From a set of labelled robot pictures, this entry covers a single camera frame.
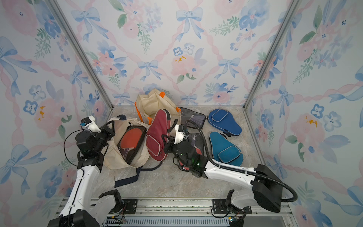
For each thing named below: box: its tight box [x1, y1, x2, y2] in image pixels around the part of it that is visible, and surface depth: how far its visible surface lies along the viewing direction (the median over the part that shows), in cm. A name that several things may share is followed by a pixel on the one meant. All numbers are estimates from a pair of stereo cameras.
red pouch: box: [145, 108, 172, 162], surface depth 72 cm
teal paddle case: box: [208, 130, 244, 167], surface depth 92 cm
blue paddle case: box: [207, 108, 243, 137], surface depth 109 cm
